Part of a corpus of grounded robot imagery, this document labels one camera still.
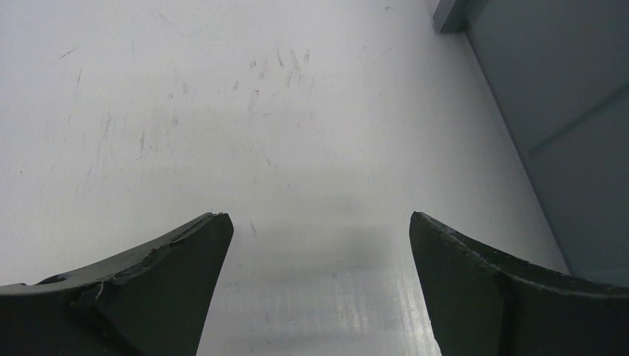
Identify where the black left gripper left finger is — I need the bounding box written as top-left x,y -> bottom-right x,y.
1,213 -> 234,355

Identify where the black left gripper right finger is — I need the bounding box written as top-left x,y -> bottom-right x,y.
409,212 -> 628,355

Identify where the grey plastic bin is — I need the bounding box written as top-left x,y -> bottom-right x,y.
427,0 -> 628,286

